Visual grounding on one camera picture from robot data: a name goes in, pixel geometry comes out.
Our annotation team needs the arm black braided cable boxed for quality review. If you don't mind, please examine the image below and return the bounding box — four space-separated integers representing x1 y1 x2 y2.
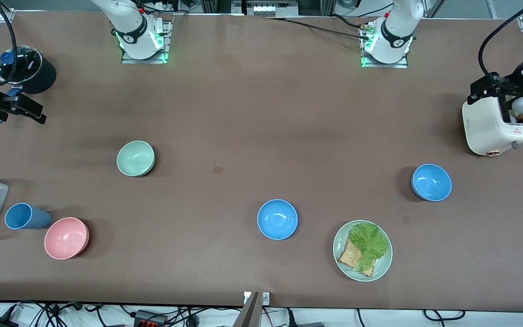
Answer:
478 0 523 78
0 0 19 87

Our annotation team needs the pink bowl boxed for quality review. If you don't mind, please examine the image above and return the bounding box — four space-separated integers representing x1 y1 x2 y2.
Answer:
44 217 90 260

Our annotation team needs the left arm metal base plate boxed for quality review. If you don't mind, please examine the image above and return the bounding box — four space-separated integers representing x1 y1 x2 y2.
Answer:
360 22 410 69

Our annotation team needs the white toaster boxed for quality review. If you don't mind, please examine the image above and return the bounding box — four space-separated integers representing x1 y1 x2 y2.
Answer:
462 93 523 157

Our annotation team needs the black cylindrical utensil pot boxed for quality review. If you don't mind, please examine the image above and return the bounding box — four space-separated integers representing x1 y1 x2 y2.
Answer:
0 45 57 95

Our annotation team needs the green bowl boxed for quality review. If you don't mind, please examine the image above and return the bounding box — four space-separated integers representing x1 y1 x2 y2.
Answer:
116 140 156 177

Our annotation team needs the white power strip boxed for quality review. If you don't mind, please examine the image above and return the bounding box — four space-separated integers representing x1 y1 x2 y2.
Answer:
245 0 299 18

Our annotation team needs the brown bread slice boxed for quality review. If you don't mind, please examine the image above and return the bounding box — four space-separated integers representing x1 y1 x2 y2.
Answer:
338 238 375 277

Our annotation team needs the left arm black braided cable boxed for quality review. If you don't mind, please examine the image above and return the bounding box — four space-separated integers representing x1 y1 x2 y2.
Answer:
478 0 523 78

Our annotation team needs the green plate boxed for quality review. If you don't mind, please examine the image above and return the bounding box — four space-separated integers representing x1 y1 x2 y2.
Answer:
333 220 393 282

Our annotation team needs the green lettuce leaf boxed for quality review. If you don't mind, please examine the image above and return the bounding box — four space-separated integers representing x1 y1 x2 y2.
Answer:
349 222 389 272

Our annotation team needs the small metal table bracket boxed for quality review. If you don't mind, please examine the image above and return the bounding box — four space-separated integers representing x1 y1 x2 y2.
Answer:
243 292 271 306

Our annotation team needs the blue bowl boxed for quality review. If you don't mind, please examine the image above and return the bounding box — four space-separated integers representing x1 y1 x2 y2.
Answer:
257 199 298 240
411 163 452 202

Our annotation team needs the blue cup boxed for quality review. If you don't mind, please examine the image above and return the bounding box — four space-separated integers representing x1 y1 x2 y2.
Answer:
5 203 52 230

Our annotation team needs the black and red device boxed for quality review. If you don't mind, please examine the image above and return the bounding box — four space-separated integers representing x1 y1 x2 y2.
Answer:
133 310 168 327

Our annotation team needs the black table cable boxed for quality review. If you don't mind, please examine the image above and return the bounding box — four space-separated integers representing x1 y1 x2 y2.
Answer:
265 15 372 40

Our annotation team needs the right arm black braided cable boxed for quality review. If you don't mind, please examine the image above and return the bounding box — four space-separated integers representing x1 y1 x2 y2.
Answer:
0 0 19 87

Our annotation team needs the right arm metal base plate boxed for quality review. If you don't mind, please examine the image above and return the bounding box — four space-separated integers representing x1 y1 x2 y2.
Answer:
121 19 172 64

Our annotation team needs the black looped floor cable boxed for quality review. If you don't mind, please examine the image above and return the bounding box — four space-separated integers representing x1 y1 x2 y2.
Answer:
422 310 466 322

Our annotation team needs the grey metal post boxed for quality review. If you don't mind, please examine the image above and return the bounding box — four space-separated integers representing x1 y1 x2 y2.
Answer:
233 292 261 327

